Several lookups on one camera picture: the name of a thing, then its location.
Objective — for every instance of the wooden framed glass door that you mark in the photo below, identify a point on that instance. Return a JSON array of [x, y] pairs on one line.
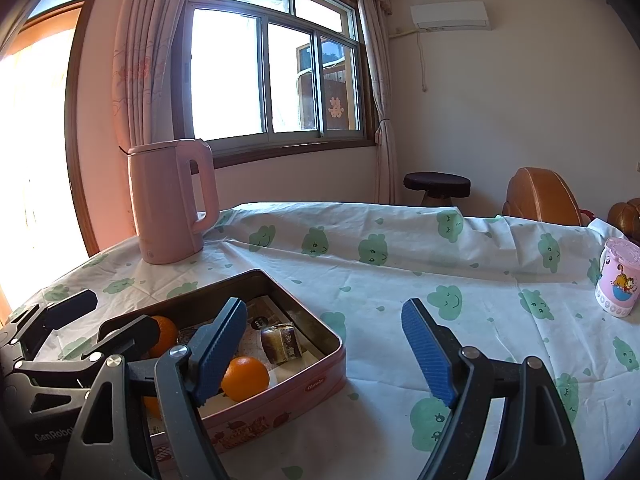
[[35, 150]]

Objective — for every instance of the white tablecloth green cloud print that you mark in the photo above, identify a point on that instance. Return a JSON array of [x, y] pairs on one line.
[[400, 260]]

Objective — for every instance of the medium orange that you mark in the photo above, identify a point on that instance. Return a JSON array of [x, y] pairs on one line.
[[245, 379]]

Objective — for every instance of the dark round stool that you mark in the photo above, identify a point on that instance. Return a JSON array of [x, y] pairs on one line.
[[436, 182]]

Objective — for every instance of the large orange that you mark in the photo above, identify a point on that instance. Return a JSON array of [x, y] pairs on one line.
[[167, 335]]

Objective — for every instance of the brown leather armchair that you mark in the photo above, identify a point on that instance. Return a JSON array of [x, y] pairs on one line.
[[542, 195]]

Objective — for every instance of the pink cartoon cup with lid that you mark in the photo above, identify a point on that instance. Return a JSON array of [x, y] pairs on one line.
[[617, 280]]

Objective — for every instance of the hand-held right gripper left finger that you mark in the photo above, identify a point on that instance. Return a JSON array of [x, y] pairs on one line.
[[222, 350]]

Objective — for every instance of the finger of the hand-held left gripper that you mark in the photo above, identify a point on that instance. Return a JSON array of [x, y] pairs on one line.
[[130, 335], [65, 307]]

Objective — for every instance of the pink floral pillow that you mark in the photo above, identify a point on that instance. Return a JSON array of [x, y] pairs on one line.
[[592, 215]]

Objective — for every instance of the pink electric kettle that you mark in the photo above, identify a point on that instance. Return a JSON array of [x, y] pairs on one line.
[[165, 205]]

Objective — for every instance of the dark brown snack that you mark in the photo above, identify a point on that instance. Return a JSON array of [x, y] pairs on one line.
[[281, 344]]

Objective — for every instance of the sliding glass window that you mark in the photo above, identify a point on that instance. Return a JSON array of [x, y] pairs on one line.
[[280, 75]]

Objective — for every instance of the small orange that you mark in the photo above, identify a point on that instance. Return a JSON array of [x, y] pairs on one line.
[[151, 406]]

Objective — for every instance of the white wall air conditioner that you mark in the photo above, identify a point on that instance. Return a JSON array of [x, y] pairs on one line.
[[449, 15]]

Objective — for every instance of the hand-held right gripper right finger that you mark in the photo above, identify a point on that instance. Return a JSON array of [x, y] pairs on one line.
[[427, 355]]

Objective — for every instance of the beige tied curtain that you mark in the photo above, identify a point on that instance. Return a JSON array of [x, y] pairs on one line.
[[377, 100]]

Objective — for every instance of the pale window sticker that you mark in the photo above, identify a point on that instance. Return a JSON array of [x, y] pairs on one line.
[[336, 108]]

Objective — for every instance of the pink floral curtain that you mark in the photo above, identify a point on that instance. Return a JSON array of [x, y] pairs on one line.
[[145, 60]]

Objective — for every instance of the air conditioner pipe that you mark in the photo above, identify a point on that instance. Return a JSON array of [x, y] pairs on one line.
[[424, 65]]

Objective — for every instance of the pink tin box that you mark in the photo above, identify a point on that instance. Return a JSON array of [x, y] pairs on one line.
[[300, 395]]

